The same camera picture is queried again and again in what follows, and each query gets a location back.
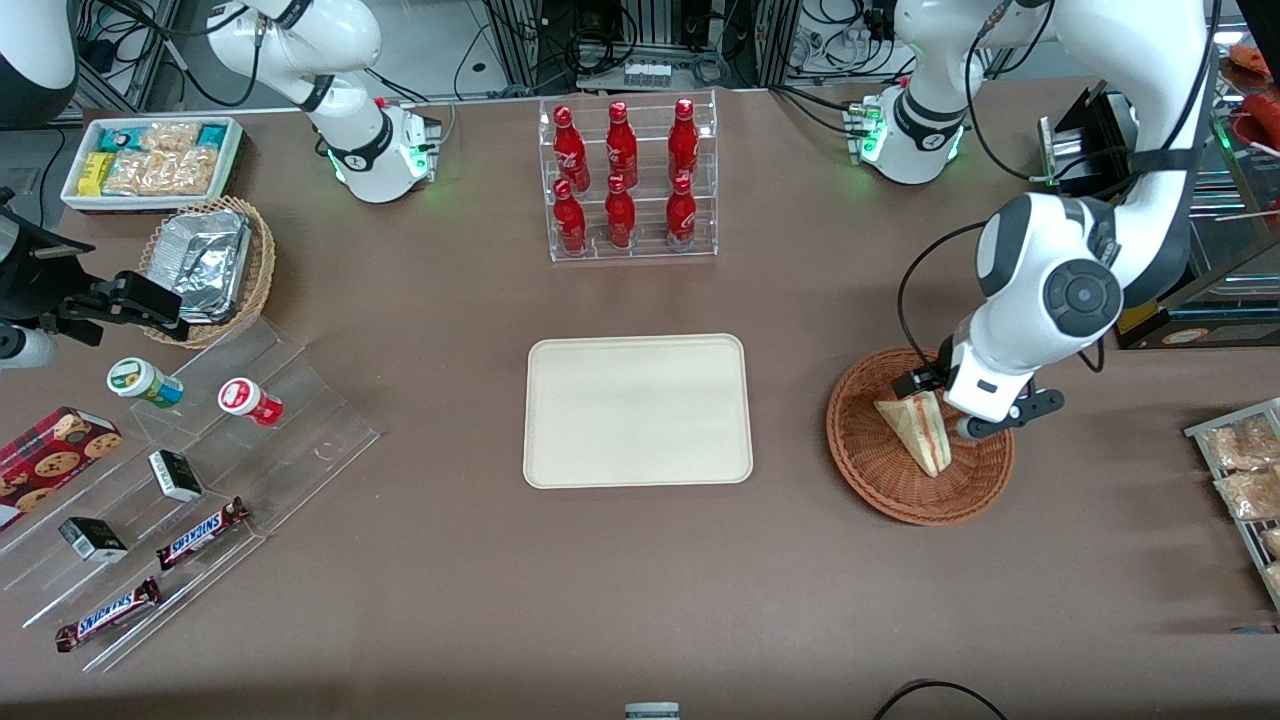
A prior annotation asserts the clear acrylic bottle rack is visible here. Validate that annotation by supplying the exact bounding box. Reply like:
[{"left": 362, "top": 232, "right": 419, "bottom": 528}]
[{"left": 538, "top": 90, "right": 719, "bottom": 263}]

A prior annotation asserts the silver foil pack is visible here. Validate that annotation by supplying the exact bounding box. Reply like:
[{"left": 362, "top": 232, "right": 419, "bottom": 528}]
[{"left": 150, "top": 208, "right": 251, "bottom": 323}]

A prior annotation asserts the black metal box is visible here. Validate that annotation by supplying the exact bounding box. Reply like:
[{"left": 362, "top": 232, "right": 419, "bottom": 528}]
[{"left": 1038, "top": 85, "right": 1141, "bottom": 196}]

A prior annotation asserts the black table cable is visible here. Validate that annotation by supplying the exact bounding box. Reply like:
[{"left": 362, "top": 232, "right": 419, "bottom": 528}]
[{"left": 872, "top": 680, "right": 1011, "bottom": 720}]

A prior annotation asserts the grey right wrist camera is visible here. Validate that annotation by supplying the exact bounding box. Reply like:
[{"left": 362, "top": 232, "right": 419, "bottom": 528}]
[{"left": 0, "top": 325, "right": 58, "bottom": 371}]

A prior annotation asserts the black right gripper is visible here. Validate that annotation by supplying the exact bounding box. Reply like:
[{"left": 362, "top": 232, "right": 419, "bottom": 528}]
[{"left": 0, "top": 190, "right": 191, "bottom": 343}]

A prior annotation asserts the large brown wicker basket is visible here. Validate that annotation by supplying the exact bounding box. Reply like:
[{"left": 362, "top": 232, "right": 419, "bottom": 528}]
[{"left": 826, "top": 346, "right": 1016, "bottom": 527}]

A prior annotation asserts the clear acrylic step display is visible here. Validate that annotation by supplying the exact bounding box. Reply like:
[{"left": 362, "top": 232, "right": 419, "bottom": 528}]
[{"left": 0, "top": 318, "right": 383, "bottom": 673}]

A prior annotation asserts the white snack bin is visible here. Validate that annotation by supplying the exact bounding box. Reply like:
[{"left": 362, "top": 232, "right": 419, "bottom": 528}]
[{"left": 60, "top": 116, "right": 244, "bottom": 215}]

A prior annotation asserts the red lid cup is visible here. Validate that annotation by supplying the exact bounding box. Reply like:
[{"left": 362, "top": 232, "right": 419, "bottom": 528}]
[{"left": 218, "top": 377, "right": 284, "bottom": 428}]

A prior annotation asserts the small light wicker basket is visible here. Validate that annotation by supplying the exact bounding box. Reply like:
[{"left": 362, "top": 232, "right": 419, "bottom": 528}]
[{"left": 140, "top": 196, "right": 276, "bottom": 349}]

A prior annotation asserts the small clear cracker bag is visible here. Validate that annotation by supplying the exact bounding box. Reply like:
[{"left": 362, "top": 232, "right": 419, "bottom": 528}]
[{"left": 140, "top": 122, "right": 204, "bottom": 153}]

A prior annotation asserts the large clear cracker bag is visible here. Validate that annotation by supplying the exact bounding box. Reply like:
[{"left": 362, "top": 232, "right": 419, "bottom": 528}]
[{"left": 103, "top": 148, "right": 221, "bottom": 197}]

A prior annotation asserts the grey wire rack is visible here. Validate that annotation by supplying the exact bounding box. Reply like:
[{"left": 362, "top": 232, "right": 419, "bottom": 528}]
[{"left": 1185, "top": 398, "right": 1280, "bottom": 611}]

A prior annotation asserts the red soda bottle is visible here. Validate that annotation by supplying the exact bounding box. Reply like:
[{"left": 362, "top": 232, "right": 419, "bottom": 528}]
[
  {"left": 604, "top": 174, "right": 637, "bottom": 250},
  {"left": 605, "top": 101, "right": 639, "bottom": 189},
  {"left": 553, "top": 178, "right": 588, "bottom": 254},
  {"left": 668, "top": 97, "right": 700, "bottom": 184},
  {"left": 666, "top": 173, "right": 698, "bottom": 251},
  {"left": 553, "top": 105, "right": 591, "bottom": 193}
]

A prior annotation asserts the red cookie box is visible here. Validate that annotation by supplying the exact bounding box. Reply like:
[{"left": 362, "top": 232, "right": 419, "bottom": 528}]
[{"left": 0, "top": 406, "right": 123, "bottom": 531}]

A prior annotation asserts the Snickers chocolate bar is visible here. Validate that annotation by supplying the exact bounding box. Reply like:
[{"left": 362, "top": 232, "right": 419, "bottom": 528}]
[
  {"left": 157, "top": 497, "right": 251, "bottom": 571},
  {"left": 55, "top": 577, "right": 163, "bottom": 653}
]

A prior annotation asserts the small black box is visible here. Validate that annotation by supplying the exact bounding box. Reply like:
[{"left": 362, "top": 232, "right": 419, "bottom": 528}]
[
  {"left": 58, "top": 517, "right": 129, "bottom": 563},
  {"left": 148, "top": 450, "right": 204, "bottom": 503}
]

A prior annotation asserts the green lid cup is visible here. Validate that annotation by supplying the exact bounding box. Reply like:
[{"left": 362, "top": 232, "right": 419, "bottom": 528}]
[{"left": 107, "top": 357, "right": 185, "bottom": 410}]

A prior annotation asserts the triangle sandwich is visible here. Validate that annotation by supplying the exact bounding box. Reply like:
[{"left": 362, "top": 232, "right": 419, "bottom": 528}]
[{"left": 875, "top": 390, "right": 951, "bottom": 478}]

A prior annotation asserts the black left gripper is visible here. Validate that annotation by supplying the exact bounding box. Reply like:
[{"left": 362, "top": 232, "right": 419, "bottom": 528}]
[{"left": 893, "top": 362, "right": 951, "bottom": 399}]

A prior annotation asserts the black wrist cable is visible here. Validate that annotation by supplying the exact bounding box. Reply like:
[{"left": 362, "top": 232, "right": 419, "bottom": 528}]
[{"left": 896, "top": 220, "right": 991, "bottom": 373}]

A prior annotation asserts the cream plastic tray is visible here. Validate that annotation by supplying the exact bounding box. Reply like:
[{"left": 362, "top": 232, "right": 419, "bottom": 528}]
[{"left": 523, "top": 333, "right": 754, "bottom": 490}]

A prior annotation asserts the red food package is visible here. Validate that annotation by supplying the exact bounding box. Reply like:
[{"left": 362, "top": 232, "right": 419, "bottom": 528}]
[{"left": 1225, "top": 45, "right": 1273, "bottom": 86}]

